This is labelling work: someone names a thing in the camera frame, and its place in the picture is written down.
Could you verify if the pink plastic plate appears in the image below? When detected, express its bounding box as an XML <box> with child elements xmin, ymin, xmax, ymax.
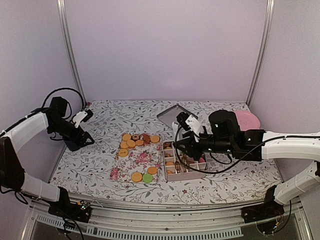
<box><xmin>234</xmin><ymin>110</ymin><xmax>261</xmax><ymax>131</ymax></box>

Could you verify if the aluminium left corner post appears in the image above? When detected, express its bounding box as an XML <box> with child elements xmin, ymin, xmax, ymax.
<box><xmin>56</xmin><ymin>0</ymin><xmax>85</xmax><ymax>97</ymax></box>

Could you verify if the aluminium right corner post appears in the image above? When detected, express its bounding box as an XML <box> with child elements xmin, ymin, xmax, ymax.
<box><xmin>245</xmin><ymin>0</ymin><xmax>275</xmax><ymax>108</ymax></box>

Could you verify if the chocolate sprinkled donut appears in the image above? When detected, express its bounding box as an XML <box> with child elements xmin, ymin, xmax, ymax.
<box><xmin>132</xmin><ymin>134</ymin><xmax>140</xmax><ymax>141</ymax></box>

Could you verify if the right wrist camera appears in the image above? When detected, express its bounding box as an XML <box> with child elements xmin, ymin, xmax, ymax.
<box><xmin>176</xmin><ymin>112</ymin><xmax>205</xmax><ymax>138</ymax></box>

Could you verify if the aluminium front rail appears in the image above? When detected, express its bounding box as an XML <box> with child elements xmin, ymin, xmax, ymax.
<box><xmin>21</xmin><ymin>198</ymin><xmax>315</xmax><ymax>240</ymax></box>

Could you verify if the dark blue cup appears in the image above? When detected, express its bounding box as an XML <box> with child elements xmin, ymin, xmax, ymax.
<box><xmin>64</xmin><ymin>140</ymin><xmax>80</xmax><ymax>152</ymax></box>

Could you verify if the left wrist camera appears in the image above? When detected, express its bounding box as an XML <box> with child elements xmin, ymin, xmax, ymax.
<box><xmin>71</xmin><ymin>109</ymin><xmax>93</xmax><ymax>128</ymax></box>

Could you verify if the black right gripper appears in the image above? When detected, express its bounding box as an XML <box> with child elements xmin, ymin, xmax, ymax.
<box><xmin>172</xmin><ymin>131</ymin><xmax>234</xmax><ymax>162</ymax></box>

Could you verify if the silver metal tin lid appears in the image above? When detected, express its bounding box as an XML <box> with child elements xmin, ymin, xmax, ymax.
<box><xmin>156</xmin><ymin>104</ymin><xmax>198</xmax><ymax>129</ymax></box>

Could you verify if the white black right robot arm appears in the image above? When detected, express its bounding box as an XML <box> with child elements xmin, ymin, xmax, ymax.
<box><xmin>172</xmin><ymin>110</ymin><xmax>320</xmax><ymax>223</ymax></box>

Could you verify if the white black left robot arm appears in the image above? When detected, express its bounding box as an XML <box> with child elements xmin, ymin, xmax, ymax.
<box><xmin>0</xmin><ymin>88</ymin><xmax>95</xmax><ymax>223</ymax></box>

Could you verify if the pink divided cookie tin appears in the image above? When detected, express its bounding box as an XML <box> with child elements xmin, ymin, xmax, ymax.
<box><xmin>162</xmin><ymin>141</ymin><xmax>208</xmax><ymax>182</ymax></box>

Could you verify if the dotted tan sandwich cookie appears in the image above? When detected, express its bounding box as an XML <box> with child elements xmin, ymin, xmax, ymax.
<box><xmin>131</xmin><ymin>172</ymin><xmax>143</xmax><ymax>183</ymax></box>

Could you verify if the green round cookie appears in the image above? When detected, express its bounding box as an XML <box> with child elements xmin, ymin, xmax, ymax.
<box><xmin>142</xmin><ymin>173</ymin><xmax>154</xmax><ymax>184</ymax></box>

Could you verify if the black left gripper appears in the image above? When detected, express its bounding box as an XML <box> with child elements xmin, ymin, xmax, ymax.
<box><xmin>49</xmin><ymin>117</ymin><xmax>95</xmax><ymax>147</ymax></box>

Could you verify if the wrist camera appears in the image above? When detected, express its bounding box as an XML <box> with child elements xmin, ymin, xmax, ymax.
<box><xmin>176</xmin><ymin>112</ymin><xmax>205</xmax><ymax>138</ymax></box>
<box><xmin>71</xmin><ymin>109</ymin><xmax>93</xmax><ymax>128</ymax></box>

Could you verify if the aluminium corner post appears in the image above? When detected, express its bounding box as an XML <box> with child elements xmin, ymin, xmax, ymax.
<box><xmin>245</xmin><ymin>0</ymin><xmax>275</xmax><ymax>108</ymax></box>
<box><xmin>56</xmin><ymin>0</ymin><xmax>85</xmax><ymax>97</ymax></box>

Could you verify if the floral cookie tray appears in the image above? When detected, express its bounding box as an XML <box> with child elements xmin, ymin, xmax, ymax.
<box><xmin>109</xmin><ymin>133</ymin><xmax>163</xmax><ymax>184</ymax></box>

